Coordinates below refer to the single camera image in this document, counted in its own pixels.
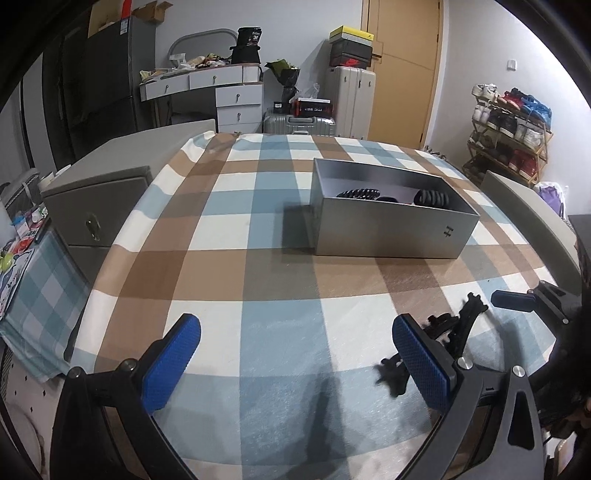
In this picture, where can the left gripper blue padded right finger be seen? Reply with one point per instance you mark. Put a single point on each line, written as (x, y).
(510, 443)

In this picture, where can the dark flower bouquet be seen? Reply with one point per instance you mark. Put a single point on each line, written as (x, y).
(287, 75)

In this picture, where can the wooden door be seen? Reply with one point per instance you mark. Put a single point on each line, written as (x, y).
(406, 60)

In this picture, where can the grey cardboard box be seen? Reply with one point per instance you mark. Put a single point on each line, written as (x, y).
(347, 221)

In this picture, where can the yellow lid shoe box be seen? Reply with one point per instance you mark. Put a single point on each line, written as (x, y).
(351, 34)

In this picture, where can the black refrigerator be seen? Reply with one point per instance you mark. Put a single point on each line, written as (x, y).
(90, 85)

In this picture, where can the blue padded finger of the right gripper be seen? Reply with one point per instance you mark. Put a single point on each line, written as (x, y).
(522, 302)

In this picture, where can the silver aluminium suitcase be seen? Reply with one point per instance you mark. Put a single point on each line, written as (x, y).
(283, 124)

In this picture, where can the arched grey mirror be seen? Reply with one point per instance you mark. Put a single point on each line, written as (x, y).
(217, 41)

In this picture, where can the wall light switch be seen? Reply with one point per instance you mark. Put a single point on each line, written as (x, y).
(510, 64)

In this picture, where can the open cardboard box on fridge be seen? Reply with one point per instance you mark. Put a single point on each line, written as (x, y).
(152, 12)

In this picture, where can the black hair claw clip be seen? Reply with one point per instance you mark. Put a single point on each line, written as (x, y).
(394, 373)
(453, 331)

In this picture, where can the white dresser desk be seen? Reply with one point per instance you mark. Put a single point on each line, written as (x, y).
(231, 96)

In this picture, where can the black scrunchie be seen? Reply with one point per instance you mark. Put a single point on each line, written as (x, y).
(432, 198)

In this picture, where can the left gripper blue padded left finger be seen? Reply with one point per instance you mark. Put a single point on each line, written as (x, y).
(83, 446)

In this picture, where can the grey left nightstand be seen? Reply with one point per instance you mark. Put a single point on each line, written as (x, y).
(90, 201)

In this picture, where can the black bag on desk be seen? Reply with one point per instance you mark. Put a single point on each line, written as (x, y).
(246, 49)

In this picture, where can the black red flat box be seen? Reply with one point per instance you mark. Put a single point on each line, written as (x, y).
(305, 107)

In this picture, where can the purple bag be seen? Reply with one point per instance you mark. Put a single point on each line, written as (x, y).
(554, 196)

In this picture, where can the black clip in box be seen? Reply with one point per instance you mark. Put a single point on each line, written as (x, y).
(387, 199)

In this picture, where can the black red shoe box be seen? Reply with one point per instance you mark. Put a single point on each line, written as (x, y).
(349, 53)

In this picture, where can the beige upright suitcase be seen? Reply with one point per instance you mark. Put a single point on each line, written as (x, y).
(351, 91)

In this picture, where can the checkered bed sheet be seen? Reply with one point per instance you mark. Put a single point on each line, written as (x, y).
(284, 383)

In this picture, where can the wooden shoe rack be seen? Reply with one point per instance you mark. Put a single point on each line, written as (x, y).
(511, 132)

